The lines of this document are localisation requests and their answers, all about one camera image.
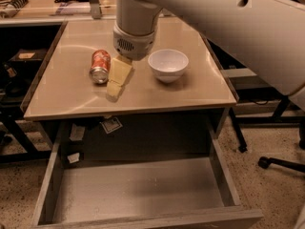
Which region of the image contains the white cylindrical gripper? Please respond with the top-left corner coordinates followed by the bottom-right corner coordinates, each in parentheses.
top-left (107, 24), bottom-right (156, 100)

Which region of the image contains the red coke can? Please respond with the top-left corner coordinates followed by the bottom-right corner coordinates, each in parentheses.
top-left (89, 50), bottom-right (111, 84)

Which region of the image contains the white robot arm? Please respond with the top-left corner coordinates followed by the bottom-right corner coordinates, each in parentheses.
top-left (113, 0), bottom-right (305, 110)

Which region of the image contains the beige cabinet with drawer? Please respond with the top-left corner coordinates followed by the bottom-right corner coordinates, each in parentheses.
top-left (20, 16), bottom-right (240, 155)

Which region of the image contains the open grey wooden drawer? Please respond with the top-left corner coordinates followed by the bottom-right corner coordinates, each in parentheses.
top-left (32, 119), bottom-right (262, 229)

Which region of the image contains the white ceramic bowl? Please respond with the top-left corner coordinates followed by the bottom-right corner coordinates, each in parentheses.
top-left (148, 49), bottom-right (189, 83)

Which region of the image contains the dark box under bench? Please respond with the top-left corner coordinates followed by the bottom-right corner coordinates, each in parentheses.
top-left (9, 49), bottom-right (48, 66)

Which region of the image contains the black coiled tool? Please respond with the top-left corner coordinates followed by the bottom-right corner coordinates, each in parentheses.
top-left (0, 0), bottom-right (29, 18)

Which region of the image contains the black office chair base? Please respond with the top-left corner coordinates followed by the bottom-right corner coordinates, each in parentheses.
top-left (257, 121), bottom-right (305, 174)

